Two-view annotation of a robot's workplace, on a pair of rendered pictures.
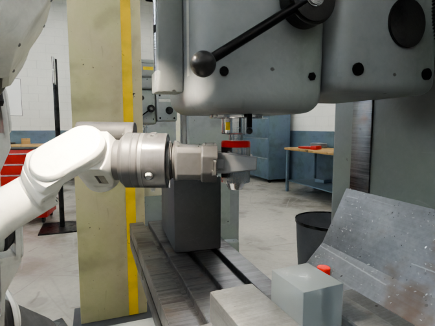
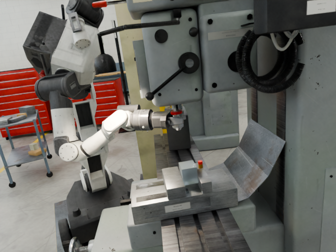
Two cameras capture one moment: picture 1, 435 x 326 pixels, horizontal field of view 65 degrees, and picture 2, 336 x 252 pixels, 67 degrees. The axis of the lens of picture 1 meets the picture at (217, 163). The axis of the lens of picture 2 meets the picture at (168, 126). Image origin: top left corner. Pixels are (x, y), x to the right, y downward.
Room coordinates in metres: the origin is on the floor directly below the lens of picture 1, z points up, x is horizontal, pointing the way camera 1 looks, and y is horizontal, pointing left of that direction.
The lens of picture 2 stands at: (-0.40, -0.29, 1.51)
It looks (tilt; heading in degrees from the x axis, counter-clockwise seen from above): 17 degrees down; 18
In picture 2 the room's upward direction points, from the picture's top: 7 degrees counter-clockwise
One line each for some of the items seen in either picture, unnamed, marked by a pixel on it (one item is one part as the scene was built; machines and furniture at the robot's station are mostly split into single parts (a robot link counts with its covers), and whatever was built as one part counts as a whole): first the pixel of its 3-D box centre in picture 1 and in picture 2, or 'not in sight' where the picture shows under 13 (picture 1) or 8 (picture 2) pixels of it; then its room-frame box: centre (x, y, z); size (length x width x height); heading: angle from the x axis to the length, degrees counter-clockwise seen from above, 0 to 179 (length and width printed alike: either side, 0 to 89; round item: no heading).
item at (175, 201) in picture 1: (188, 202); (176, 126); (0.93, 0.08, 1.08); 0.22 x 0.12 x 0.20; 17
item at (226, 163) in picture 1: (236, 163); (175, 121); (0.52, -0.03, 1.23); 0.06 x 0.02 x 0.03; 91
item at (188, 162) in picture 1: (179, 162); (155, 120); (0.55, 0.06, 1.23); 0.13 x 0.12 x 0.10; 1
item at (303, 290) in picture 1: (305, 301); (188, 172); (0.36, -0.10, 1.10); 0.06 x 0.05 x 0.06; 23
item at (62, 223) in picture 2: not in sight; (66, 235); (0.63, 0.78, 0.50); 0.20 x 0.05 x 0.20; 41
